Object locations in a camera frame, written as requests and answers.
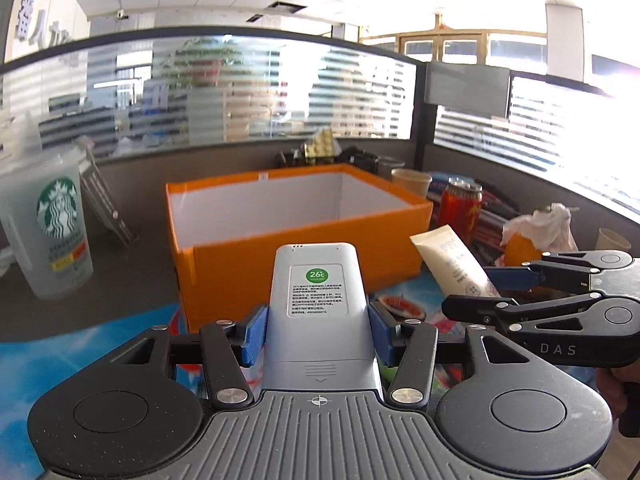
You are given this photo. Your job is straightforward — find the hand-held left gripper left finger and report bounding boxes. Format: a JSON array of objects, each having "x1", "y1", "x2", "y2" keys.
[{"x1": 107, "y1": 304, "x2": 271, "y2": 409}]

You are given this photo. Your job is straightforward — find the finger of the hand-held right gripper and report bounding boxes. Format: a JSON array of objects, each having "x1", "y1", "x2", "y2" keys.
[
  {"x1": 442, "y1": 292, "x2": 607, "y2": 334},
  {"x1": 484, "y1": 252, "x2": 597, "y2": 292}
]

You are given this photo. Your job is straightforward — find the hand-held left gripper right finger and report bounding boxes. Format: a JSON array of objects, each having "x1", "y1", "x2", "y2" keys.
[{"x1": 367, "y1": 300, "x2": 531, "y2": 407}]

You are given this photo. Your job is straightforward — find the cream cosmetic tube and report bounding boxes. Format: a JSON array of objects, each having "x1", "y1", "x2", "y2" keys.
[{"x1": 410, "y1": 225, "x2": 501, "y2": 301}]

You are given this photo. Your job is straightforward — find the orange cardboard box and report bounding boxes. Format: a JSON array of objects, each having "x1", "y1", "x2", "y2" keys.
[{"x1": 166, "y1": 163, "x2": 435, "y2": 333}]

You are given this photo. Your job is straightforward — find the white remote control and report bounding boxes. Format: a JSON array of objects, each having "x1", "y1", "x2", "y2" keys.
[{"x1": 260, "y1": 242, "x2": 383, "y2": 393}]

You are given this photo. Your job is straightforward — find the person's right hand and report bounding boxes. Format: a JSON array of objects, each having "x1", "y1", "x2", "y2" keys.
[{"x1": 595, "y1": 366, "x2": 640, "y2": 436}]

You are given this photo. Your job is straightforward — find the orange fruit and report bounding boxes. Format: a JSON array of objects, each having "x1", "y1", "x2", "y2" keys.
[{"x1": 505, "y1": 235, "x2": 544, "y2": 267}]

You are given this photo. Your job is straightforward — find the white plastic bag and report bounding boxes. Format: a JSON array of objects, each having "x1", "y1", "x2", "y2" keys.
[{"x1": 500, "y1": 203, "x2": 579, "y2": 267}]

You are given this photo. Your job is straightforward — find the red drink can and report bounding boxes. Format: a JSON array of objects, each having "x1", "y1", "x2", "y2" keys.
[{"x1": 437, "y1": 177, "x2": 483, "y2": 246}]

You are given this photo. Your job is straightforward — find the brown paper cup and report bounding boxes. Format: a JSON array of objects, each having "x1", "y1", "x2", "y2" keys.
[
  {"x1": 595, "y1": 228, "x2": 633, "y2": 253},
  {"x1": 391, "y1": 168, "x2": 432, "y2": 201}
]

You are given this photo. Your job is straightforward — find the striped glass partition panel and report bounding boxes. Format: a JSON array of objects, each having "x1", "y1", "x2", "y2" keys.
[
  {"x1": 0, "y1": 27, "x2": 419, "y2": 163},
  {"x1": 432, "y1": 72, "x2": 640, "y2": 223}
]

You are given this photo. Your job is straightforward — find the black bag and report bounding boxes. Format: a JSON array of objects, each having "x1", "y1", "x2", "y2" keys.
[{"x1": 342, "y1": 146, "x2": 381, "y2": 173}]

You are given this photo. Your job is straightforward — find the frosted plastic cup green logo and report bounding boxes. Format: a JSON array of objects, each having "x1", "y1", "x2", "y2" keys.
[{"x1": 0, "y1": 147, "x2": 95, "y2": 301}]

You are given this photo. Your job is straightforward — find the black wire basket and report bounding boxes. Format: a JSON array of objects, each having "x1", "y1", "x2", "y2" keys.
[{"x1": 275, "y1": 146, "x2": 342, "y2": 168}]

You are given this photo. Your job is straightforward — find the white wall sign letters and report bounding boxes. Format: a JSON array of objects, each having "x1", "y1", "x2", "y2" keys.
[{"x1": 14, "y1": 0, "x2": 77, "y2": 55}]

